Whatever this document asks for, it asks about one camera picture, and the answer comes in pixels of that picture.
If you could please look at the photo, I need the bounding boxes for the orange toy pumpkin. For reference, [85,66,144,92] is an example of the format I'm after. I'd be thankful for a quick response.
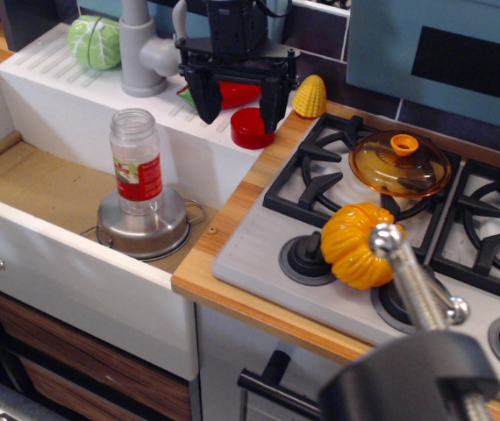
[320,203,395,290]

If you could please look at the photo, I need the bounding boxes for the black burner grate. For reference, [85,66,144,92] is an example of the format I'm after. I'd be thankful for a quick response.
[431,160,500,297]
[263,114,461,261]

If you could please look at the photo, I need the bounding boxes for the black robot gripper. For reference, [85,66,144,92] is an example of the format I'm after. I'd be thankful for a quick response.
[175,1,299,133]

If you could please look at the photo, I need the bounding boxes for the yellow toy corn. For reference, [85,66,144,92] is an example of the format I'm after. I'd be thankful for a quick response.
[292,75,327,118]

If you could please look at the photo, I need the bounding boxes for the black clamp with silver screw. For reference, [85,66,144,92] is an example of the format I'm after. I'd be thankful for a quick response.
[319,224,500,420]

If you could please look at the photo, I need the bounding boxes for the red plastic cap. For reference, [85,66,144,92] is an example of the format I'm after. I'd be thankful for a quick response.
[231,107,275,150]

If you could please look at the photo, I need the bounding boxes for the upturned steel pot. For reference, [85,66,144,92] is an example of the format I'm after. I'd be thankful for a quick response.
[92,186,207,261]

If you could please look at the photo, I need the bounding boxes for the black oven door handle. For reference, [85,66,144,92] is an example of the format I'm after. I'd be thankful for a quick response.
[237,350,321,420]

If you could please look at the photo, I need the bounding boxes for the grey toy faucet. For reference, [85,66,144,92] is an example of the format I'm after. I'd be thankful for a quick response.
[119,0,181,97]

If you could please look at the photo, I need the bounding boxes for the black stove knob left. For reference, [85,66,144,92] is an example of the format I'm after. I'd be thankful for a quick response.
[279,231,336,287]

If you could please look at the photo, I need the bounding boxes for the black right burner grate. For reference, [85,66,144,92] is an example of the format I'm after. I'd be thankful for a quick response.
[431,160,500,297]

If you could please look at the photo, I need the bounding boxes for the wooden drawer fronts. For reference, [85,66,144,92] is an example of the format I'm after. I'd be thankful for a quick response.
[0,292,192,420]

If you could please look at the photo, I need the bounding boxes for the amber glass pot lid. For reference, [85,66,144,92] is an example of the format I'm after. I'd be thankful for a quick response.
[348,131,452,198]

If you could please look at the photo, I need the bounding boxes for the red toy chili pepper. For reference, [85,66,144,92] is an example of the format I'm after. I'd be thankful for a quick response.
[176,82,261,110]

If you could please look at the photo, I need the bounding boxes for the grey toy stove top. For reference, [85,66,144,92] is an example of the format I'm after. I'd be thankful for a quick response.
[211,111,500,411]

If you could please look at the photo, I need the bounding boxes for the black stove knob middle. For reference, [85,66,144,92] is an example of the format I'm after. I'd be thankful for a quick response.
[370,267,453,335]

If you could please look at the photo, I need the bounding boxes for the teal toy microwave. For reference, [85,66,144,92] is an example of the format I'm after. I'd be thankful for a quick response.
[346,1,500,126]

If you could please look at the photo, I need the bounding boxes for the black left burner grate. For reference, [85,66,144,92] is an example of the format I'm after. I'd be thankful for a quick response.
[263,114,461,261]

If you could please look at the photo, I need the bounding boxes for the clear jar with red label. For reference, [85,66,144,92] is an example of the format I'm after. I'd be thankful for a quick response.
[110,108,163,216]

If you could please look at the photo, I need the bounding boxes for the green toy cabbage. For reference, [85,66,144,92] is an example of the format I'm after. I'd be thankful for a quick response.
[67,15,121,70]

